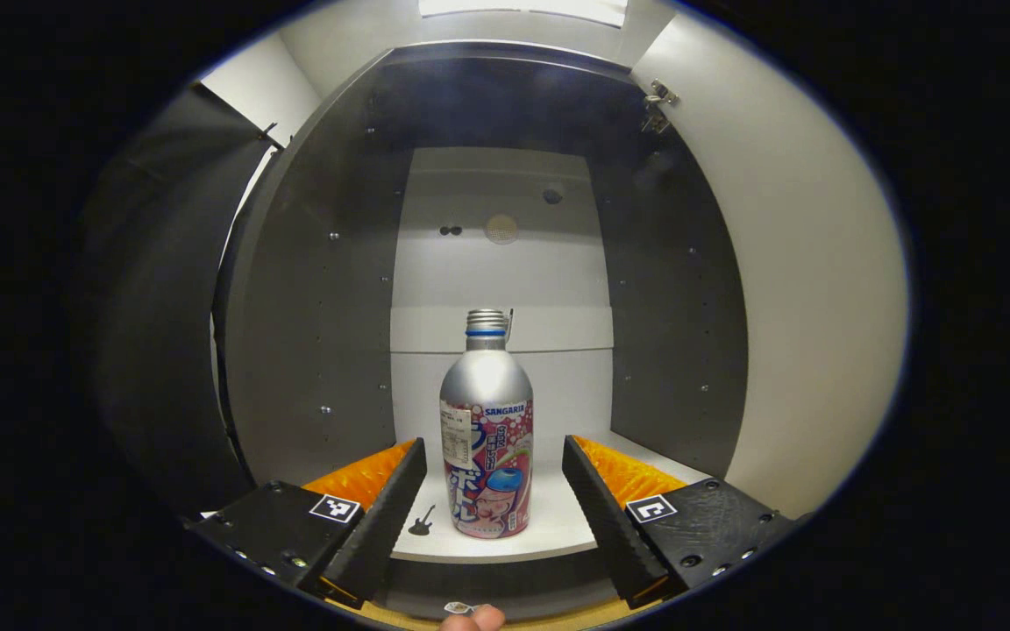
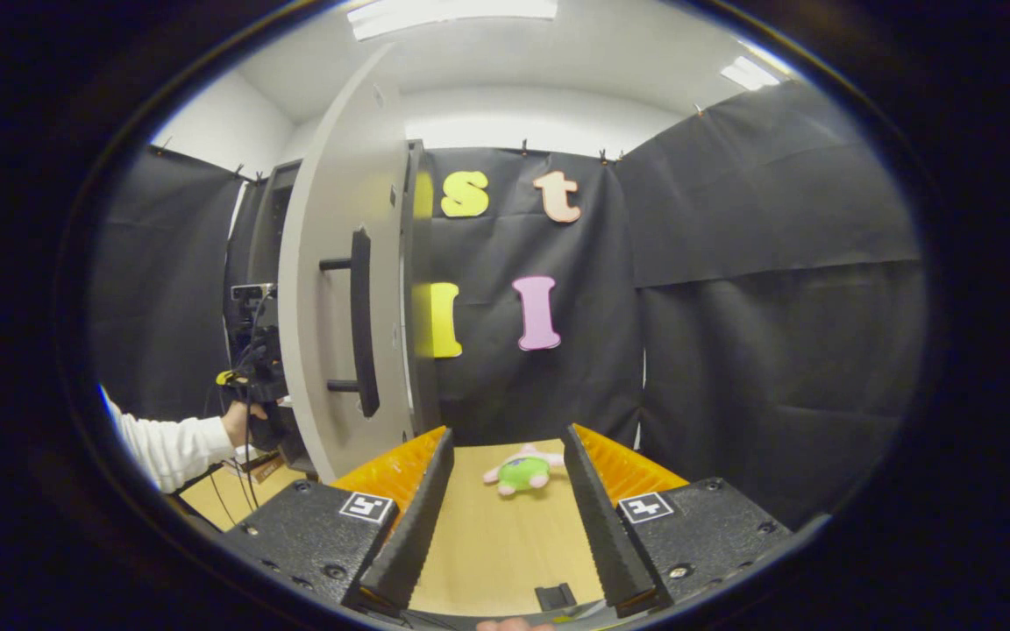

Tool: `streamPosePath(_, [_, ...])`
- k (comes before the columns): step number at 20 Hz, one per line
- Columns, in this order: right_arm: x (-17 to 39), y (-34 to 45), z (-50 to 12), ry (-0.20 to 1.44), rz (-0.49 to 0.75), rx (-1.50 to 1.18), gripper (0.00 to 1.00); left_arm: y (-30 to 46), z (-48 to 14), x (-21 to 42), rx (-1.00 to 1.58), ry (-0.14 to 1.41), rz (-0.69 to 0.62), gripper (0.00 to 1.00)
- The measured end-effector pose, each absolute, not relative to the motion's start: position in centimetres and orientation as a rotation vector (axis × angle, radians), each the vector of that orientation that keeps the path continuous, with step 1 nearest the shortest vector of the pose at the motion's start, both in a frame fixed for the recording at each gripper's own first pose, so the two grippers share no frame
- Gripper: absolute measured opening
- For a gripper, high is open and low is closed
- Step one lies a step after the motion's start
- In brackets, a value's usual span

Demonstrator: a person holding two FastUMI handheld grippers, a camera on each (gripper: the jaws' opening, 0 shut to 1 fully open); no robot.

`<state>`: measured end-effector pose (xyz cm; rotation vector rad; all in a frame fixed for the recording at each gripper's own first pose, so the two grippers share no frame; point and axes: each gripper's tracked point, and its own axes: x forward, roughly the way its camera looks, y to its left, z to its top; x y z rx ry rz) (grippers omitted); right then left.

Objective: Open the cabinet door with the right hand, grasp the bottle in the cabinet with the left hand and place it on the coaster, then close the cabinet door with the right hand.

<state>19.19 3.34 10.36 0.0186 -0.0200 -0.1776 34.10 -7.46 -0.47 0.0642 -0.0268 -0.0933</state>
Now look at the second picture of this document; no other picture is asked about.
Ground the black backdrop cloth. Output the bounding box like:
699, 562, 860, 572
89, 81, 927, 531

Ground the black door handle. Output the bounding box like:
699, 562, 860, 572
319, 228, 381, 418

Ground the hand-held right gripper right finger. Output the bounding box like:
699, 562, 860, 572
562, 423, 793, 617

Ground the grey cabinet door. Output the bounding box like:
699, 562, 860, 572
278, 44, 418, 485

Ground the small ceiling light panel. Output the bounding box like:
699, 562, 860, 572
721, 55, 782, 91

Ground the brown book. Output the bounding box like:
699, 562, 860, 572
240, 454, 288, 485

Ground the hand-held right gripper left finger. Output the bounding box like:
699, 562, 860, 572
224, 426, 456, 614

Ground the pink and green plush toy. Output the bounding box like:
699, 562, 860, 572
482, 444, 567, 498

